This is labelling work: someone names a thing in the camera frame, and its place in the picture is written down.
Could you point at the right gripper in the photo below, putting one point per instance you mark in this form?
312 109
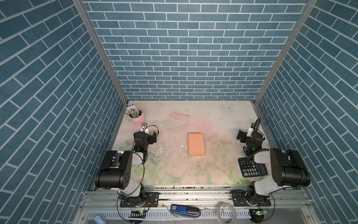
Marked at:
244 136

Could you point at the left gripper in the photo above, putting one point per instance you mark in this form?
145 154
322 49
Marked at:
152 138

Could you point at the pink paper box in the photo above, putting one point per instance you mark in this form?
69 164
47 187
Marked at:
196 144

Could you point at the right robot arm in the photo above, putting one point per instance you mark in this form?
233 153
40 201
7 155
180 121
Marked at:
277 169

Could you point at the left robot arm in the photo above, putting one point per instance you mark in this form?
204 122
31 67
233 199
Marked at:
115 173

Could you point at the pink pen cup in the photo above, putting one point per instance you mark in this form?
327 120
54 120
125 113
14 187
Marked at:
138 121

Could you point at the black calculator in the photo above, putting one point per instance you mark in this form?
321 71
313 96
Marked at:
251 169

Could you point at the blue handheld device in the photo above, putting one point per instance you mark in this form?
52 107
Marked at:
189 211

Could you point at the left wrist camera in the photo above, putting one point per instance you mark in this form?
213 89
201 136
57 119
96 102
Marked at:
144 128

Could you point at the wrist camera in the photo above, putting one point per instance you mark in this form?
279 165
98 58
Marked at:
251 130
144 128

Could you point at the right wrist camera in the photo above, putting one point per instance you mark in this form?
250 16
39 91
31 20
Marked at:
251 130

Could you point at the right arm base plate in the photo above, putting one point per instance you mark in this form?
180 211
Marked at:
242 198

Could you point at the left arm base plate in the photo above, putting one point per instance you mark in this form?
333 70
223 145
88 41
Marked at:
151 198

